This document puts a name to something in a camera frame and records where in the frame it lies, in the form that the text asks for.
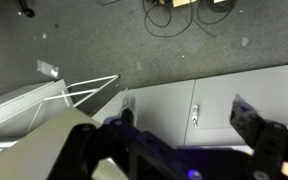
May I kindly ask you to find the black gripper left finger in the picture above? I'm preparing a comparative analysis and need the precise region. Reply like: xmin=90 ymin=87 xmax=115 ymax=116
xmin=47 ymin=94 xmax=160 ymax=180

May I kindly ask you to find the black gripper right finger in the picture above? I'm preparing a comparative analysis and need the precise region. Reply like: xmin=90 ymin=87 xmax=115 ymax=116
xmin=229 ymin=94 xmax=288 ymax=180

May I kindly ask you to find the white two-door cabinet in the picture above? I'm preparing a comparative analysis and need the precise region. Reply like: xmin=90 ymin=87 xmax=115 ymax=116
xmin=92 ymin=61 xmax=288 ymax=148

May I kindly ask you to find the metal cabinet door lock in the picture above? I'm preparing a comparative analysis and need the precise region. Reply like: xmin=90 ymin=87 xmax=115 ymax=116
xmin=191 ymin=104 xmax=200 ymax=129

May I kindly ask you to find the beige filing cabinet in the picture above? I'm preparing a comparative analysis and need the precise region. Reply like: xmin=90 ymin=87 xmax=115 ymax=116
xmin=0 ymin=108 xmax=132 ymax=180

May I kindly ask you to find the beige filing cabinet drawer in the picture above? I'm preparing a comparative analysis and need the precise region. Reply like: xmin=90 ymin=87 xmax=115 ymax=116
xmin=0 ymin=79 xmax=72 ymax=158

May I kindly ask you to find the white paper scrap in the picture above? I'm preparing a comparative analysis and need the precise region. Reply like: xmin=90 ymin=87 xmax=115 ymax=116
xmin=240 ymin=36 xmax=250 ymax=48

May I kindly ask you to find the clear plastic scrap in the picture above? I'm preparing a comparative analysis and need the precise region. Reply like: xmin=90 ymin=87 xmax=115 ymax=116
xmin=36 ymin=59 xmax=60 ymax=80

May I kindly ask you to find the cardboard box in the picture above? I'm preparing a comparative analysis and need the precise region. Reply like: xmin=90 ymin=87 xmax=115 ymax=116
xmin=157 ymin=0 xmax=198 ymax=8

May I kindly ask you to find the black stand foot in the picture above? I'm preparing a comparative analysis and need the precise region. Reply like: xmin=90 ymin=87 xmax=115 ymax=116
xmin=15 ymin=0 xmax=36 ymax=19

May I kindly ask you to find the white wire file rail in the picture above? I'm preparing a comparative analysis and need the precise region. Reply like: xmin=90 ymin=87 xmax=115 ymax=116
xmin=27 ymin=74 xmax=121 ymax=134

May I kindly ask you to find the black looped cable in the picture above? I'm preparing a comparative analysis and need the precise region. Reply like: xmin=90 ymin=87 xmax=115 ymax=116
xmin=142 ymin=0 xmax=195 ymax=38
xmin=195 ymin=0 xmax=240 ymax=38

